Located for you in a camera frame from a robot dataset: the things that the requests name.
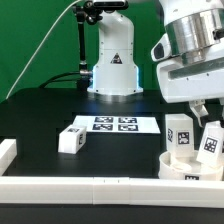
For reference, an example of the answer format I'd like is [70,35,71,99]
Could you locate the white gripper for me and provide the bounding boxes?
[157,46,224,127]

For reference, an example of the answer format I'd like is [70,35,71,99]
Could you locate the white round stool seat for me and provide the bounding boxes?
[158,151,223,181]

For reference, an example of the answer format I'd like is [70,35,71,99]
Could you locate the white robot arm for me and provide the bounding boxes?
[90,0,224,119]

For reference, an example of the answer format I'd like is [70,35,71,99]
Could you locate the white marker sheet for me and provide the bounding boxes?
[73,115,160,134]

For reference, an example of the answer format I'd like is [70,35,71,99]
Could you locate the white U-shaped obstacle fence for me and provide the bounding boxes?
[0,139,224,208]

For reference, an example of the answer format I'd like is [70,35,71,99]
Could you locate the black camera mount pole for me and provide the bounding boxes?
[72,0,101,91]

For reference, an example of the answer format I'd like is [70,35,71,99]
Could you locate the black cables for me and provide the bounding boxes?
[39,72,83,89]

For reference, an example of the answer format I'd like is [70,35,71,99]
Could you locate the white cable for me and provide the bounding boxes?
[5,0,84,100]

